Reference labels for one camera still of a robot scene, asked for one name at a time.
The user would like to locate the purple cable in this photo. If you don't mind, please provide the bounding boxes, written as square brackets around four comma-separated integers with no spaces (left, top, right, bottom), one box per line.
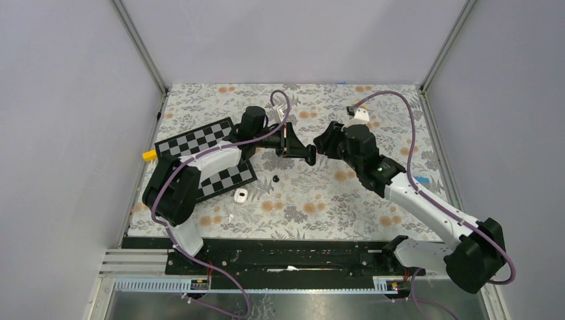
[151,89,292,320]
[348,90,517,320]

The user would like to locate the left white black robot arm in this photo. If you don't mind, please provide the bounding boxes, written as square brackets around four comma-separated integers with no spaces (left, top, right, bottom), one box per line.
[142,106,316,274]

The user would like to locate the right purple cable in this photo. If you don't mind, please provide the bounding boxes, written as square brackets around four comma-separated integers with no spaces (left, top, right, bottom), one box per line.
[348,90,517,320]

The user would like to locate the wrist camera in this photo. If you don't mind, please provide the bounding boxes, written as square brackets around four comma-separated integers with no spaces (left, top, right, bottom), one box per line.
[344,106,370,127]
[269,107,286,123]

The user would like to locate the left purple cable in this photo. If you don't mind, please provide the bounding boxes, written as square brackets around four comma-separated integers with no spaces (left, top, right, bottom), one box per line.
[151,89,292,320]

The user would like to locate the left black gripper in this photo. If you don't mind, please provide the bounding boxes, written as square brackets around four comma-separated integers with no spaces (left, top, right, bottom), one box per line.
[253,122,311,159]

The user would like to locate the yellow block left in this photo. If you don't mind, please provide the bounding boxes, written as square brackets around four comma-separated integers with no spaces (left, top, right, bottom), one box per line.
[142,149,158,162]

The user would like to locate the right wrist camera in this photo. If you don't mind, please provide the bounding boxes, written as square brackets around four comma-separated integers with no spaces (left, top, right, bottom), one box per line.
[344,106,370,127]

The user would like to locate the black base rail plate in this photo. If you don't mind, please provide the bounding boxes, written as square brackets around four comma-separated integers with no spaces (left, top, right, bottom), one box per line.
[165,238,427,291]

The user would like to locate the floral table mat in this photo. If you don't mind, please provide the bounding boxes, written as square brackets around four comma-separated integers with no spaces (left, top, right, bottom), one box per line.
[156,84,446,241]

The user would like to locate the blue block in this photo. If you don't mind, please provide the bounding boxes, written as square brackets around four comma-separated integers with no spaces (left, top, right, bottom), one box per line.
[414,176,430,185]

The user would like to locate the white earbud case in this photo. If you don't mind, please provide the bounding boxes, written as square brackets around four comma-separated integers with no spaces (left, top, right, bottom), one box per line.
[234,188,249,204]

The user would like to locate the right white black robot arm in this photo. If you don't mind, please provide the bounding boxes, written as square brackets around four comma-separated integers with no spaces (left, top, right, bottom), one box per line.
[314,121,510,293]

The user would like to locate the black white checkerboard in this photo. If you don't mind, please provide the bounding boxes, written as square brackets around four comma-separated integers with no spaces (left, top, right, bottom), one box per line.
[154,117,257,203]

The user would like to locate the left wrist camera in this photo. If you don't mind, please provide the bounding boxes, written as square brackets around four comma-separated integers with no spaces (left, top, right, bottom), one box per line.
[269,107,286,123]

